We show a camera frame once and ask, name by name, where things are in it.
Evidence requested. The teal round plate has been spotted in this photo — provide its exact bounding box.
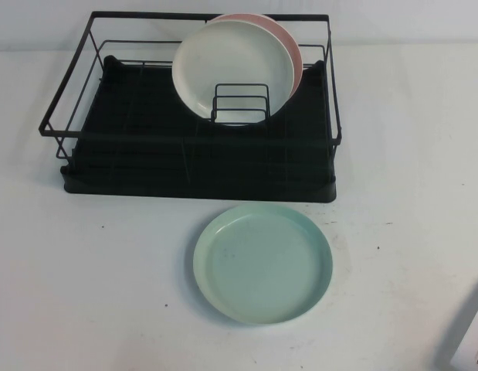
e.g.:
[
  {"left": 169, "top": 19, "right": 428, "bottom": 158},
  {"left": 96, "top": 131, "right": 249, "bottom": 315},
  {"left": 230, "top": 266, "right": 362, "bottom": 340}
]
[{"left": 192, "top": 203, "right": 334, "bottom": 325}]

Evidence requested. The cream round plate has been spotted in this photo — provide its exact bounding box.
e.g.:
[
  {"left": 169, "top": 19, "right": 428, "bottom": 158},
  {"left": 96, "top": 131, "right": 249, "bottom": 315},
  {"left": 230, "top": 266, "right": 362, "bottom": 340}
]
[{"left": 171, "top": 19, "right": 296, "bottom": 128}]

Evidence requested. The pink round plate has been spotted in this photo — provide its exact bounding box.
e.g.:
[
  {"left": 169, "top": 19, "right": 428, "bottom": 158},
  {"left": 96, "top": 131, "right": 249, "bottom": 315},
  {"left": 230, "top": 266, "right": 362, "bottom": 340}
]
[{"left": 211, "top": 12, "right": 304, "bottom": 98}]

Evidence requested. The black plastic drip tray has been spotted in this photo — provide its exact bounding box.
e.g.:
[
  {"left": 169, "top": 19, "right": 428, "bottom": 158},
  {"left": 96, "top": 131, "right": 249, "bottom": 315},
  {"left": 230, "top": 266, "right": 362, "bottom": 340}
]
[{"left": 59, "top": 55, "right": 337, "bottom": 203}]

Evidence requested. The black wire dish rack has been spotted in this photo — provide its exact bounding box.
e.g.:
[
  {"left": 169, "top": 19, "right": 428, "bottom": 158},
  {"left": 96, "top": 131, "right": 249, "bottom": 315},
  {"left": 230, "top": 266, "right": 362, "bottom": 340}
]
[{"left": 38, "top": 10, "right": 344, "bottom": 161}]

